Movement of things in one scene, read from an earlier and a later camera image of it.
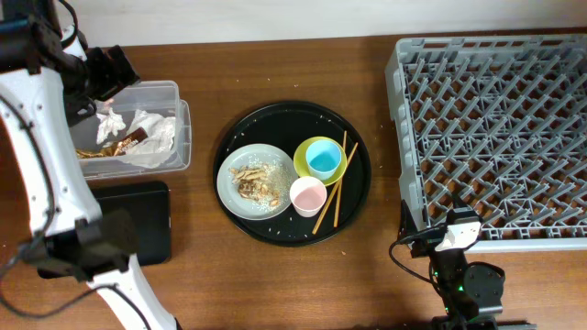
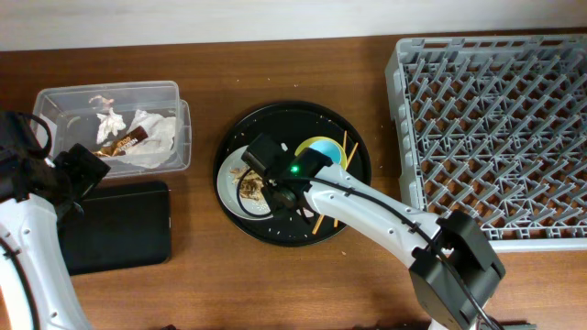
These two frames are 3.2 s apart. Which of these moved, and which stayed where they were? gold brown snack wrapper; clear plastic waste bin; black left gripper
Moved: black left gripper
Stayed: clear plastic waste bin; gold brown snack wrapper
